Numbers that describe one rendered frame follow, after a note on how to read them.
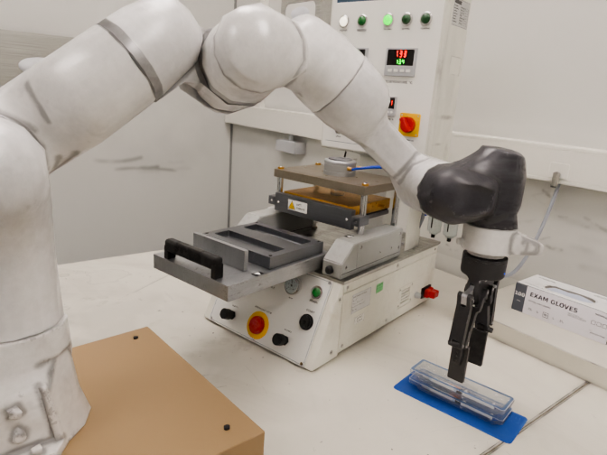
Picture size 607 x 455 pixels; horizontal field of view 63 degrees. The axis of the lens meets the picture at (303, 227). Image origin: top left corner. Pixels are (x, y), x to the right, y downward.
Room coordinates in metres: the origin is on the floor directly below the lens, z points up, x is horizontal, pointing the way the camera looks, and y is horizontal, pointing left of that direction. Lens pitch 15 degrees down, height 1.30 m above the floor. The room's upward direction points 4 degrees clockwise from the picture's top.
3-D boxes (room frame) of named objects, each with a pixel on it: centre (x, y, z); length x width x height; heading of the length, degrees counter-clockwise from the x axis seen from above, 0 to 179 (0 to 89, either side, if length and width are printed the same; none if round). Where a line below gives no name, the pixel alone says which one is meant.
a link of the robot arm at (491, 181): (0.81, -0.28, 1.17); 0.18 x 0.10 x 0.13; 104
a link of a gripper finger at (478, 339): (0.86, -0.35, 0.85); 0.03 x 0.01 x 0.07; 50
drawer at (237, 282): (0.97, 0.11, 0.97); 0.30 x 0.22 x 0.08; 141
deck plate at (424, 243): (1.24, -0.10, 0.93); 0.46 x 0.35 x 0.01; 141
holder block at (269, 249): (1.01, 0.08, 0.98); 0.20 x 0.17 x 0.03; 51
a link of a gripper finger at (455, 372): (0.79, -0.29, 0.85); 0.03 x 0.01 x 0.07; 50
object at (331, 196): (1.20, -0.08, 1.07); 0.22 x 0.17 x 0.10; 51
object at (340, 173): (1.22, -0.11, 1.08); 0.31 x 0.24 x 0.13; 51
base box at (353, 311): (1.19, -0.09, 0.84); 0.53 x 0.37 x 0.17; 141
